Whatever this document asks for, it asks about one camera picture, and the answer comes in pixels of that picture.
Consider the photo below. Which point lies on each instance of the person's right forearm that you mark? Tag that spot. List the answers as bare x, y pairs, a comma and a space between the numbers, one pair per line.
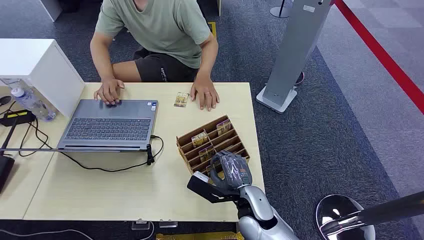
101, 63

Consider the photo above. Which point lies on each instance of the person's right hand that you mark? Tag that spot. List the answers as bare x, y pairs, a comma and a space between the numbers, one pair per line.
109, 91

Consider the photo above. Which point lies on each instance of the dark round base red rim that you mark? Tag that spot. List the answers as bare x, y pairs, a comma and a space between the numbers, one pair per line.
300, 78

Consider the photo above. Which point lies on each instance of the grey stanchion base with pole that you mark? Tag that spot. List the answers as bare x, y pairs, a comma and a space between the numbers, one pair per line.
281, 11

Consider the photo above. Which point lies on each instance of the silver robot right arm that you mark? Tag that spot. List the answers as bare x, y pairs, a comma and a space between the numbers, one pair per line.
258, 205

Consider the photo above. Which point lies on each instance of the grey kiosk pillar with base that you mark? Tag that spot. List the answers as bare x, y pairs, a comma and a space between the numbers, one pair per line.
294, 49

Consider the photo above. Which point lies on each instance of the black power adapter yellow label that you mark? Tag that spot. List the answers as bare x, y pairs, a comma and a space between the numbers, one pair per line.
16, 117

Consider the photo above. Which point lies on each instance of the black wrist camera with pale box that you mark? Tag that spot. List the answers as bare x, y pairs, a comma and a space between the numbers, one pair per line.
207, 190

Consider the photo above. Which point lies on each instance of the person's left forearm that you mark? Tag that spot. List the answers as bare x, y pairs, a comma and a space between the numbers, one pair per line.
208, 63

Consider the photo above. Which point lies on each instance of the clear plastic water bottle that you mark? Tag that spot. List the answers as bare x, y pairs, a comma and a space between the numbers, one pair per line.
31, 103

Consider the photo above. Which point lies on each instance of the red barrier belt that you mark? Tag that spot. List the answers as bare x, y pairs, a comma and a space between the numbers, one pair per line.
381, 54

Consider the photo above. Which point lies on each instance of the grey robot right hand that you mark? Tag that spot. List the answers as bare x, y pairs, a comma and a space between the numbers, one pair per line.
235, 170

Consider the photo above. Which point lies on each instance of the white cabinet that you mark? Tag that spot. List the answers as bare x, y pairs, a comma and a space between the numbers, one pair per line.
33, 63

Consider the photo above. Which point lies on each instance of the thin black antenna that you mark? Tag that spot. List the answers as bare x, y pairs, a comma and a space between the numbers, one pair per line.
9, 134

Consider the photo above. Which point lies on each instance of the grey laptop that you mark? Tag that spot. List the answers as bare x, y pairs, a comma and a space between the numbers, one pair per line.
109, 129

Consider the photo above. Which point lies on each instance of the black box device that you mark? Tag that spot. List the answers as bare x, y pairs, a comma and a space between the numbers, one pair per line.
5, 172

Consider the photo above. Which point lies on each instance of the white furniture block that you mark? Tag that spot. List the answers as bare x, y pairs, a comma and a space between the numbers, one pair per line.
51, 8

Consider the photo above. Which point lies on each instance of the wooden slotted card holder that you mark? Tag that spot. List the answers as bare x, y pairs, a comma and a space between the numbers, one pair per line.
212, 132

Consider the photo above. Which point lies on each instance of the clear plastic bracket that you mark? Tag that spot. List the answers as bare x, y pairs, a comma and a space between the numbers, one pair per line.
140, 225
168, 224

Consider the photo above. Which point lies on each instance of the person's left hand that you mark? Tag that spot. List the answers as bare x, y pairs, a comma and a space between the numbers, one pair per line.
205, 92

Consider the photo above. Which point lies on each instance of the gold foil object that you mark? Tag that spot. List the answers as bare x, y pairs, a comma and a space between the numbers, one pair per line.
198, 236

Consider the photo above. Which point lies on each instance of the chrome stanchion base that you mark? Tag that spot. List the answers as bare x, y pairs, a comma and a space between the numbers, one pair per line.
331, 208

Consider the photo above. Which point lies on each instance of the black round disc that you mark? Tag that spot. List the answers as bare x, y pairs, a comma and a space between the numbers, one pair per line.
4, 100

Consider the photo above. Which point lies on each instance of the person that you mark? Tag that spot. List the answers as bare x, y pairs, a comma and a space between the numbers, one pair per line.
162, 30

